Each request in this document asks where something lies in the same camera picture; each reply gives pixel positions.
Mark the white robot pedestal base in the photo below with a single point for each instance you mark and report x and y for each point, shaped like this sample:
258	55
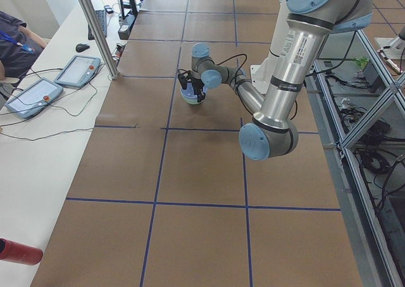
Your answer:
261	74

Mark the teach pendant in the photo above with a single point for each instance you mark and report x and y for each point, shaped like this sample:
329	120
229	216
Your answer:
78	72
34	99

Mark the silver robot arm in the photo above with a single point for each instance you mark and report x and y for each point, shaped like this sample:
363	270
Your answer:
271	133

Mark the teach pendant near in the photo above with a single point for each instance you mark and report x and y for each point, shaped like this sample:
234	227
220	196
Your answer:
34	99

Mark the grey aluminium frame post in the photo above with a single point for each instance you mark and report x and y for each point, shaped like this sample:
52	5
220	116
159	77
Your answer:
100	39

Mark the brown paper table cover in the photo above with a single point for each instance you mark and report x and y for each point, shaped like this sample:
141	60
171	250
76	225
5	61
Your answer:
164	196

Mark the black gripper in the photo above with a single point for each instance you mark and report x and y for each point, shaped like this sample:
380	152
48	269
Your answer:
198	86

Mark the blue ceramic bowl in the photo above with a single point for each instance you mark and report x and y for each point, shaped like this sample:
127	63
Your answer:
188	91

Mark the green ceramic bowl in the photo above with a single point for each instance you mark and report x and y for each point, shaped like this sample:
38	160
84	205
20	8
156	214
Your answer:
190	99

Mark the person in dark shirt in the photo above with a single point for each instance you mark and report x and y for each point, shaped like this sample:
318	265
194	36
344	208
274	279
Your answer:
20	47

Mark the black computer mouse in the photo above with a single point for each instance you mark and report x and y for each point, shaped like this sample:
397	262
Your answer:
81	47

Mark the red cylinder bottle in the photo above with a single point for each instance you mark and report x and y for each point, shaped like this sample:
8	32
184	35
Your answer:
19	253

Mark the teach pendant far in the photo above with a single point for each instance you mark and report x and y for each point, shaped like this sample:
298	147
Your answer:
78	72

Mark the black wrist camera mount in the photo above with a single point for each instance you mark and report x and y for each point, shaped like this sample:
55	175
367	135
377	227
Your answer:
184	77

